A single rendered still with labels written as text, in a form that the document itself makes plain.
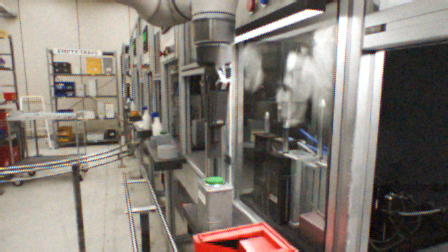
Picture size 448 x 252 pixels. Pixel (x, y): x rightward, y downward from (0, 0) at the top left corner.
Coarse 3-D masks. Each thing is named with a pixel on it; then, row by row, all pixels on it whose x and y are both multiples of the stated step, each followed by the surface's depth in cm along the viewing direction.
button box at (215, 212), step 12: (204, 180) 66; (204, 192) 62; (216, 192) 61; (228, 192) 61; (204, 204) 62; (216, 204) 61; (228, 204) 62; (204, 216) 63; (216, 216) 61; (228, 216) 62; (204, 228) 64; (216, 228) 62
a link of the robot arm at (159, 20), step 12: (120, 0) 58; (132, 0) 59; (144, 0) 60; (156, 0) 60; (168, 0) 61; (144, 12) 63; (156, 12) 62; (168, 12) 62; (156, 24) 68; (168, 24) 67; (180, 24) 68
